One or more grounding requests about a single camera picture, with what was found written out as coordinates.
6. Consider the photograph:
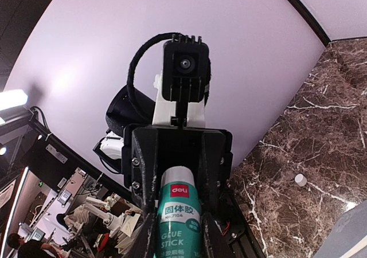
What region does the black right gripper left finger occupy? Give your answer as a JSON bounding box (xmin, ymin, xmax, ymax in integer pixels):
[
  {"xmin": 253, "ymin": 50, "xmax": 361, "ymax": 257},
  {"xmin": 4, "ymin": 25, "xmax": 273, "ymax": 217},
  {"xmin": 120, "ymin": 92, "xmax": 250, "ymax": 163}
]
[{"xmin": 131, "ymin": 212, "xmax": 157, "ymax": 258}]

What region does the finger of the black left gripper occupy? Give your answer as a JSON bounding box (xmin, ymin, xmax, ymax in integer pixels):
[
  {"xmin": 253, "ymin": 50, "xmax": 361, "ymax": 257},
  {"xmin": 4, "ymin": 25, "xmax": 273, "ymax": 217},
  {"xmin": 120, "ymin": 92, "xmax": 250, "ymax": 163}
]
[
  {"xmin": 132, "ymin": 127, "xmax": 159, "ymax": 216},
  {"xmin": 197, "ymin": 131, "xmax": 226, "ymax": 212}
]

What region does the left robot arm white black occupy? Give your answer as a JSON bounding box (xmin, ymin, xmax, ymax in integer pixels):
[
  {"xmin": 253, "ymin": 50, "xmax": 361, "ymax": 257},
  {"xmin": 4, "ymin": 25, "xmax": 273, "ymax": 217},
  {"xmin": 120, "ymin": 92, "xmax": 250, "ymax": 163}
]
[{"xmin": 106, "ymin": 32, "xmax": 233, "ymax": 214}]

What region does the white glue stick cap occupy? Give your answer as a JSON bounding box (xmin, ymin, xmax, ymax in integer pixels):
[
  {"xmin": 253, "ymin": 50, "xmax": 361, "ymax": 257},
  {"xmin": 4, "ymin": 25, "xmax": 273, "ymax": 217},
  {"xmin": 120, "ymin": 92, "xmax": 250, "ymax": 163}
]
[{"xmin": 294, "ymin": 173, "xmax": 307, "ymax": 187}]

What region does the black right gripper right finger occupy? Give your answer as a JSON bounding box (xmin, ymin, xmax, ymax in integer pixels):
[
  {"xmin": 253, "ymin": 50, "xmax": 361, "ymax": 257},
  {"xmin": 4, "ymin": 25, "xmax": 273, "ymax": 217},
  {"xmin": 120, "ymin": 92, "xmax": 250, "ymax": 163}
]
[{"xmin": 201, "ymin": 212, "xmax": 229, "ymax": 258}]

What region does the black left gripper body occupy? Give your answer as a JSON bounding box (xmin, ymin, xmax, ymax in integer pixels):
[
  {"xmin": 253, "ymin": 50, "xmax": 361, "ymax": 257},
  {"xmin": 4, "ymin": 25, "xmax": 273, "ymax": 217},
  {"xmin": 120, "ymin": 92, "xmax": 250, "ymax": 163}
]
[{"xmin": 121, "ymin": 124, "xmax": 233, "ymax": 187}]

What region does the cream envelope in background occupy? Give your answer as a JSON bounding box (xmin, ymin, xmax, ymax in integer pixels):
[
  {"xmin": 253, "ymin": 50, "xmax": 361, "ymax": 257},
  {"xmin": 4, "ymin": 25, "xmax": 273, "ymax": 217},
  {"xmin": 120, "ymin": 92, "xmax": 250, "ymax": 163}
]
[{"xmin": 119, "ymin": 210, "xmax": 141, "ymax": 237}]

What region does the green white glue stick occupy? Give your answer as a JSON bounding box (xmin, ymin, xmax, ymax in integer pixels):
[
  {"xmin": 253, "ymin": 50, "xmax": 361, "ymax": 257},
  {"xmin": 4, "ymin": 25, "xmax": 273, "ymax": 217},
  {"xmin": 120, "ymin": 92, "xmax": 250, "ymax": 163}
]
[{"xmin": 155, "ymin": 166, "xmax": 202, "ymax": 257}]

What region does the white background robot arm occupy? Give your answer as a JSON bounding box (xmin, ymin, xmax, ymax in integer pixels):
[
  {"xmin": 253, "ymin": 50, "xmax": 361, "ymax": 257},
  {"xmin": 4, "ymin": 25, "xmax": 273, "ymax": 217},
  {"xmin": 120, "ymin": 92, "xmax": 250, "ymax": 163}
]
[{"xmin": 63, "ymin": 194, "xmax": 143, "ymax": 256}]

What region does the grey paper envelope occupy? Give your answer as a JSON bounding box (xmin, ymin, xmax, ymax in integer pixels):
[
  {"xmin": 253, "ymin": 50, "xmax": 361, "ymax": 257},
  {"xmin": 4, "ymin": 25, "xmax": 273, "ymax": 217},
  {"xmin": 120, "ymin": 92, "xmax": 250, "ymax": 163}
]
[{"xmin": 313, "ymin": 200, "xmax": 366, "ymax": 257}]

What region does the black left frame post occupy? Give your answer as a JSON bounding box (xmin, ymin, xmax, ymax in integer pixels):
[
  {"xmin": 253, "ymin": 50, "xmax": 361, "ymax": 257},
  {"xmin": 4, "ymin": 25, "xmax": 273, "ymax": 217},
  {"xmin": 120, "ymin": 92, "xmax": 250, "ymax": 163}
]
[{"xmin": 288, "ymin": 0, "xmax": 331, "ymax": 46}]

